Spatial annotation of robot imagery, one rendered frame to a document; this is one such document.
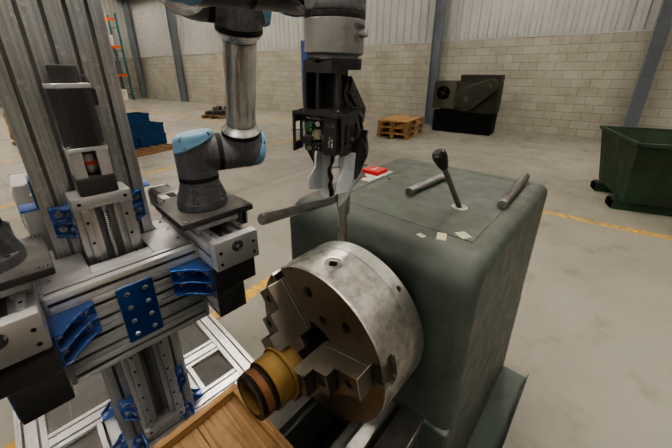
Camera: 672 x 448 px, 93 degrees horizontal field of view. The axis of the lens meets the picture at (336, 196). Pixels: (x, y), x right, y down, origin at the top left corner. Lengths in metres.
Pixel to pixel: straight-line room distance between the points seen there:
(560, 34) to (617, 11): 1.07
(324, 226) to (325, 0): 0.48
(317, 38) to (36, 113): 0.83
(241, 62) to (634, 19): 9.96
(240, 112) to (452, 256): 0.67
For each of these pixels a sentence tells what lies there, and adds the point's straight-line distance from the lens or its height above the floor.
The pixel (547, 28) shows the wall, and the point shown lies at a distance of 10.44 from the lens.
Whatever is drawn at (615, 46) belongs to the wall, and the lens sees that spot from 10.33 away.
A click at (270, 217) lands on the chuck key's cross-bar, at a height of 1.42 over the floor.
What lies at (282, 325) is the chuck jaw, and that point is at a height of 1.14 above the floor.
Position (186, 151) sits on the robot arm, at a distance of 1.00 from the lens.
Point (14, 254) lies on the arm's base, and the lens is 0.99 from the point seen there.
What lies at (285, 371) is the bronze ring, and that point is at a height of 1.11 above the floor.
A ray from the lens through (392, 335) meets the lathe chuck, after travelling 0.57.
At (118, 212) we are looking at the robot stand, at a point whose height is 1.18.
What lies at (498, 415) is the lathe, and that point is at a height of 0.54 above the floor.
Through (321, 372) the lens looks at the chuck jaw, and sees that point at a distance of 0.57.
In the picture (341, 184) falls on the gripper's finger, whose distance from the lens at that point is 0.45.
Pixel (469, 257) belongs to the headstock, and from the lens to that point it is 0.61.
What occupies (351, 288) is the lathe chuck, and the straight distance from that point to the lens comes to 0.54.
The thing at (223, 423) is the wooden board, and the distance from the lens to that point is 0.83.
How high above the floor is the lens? 1.55
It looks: 21 degrees down
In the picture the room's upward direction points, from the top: straight up
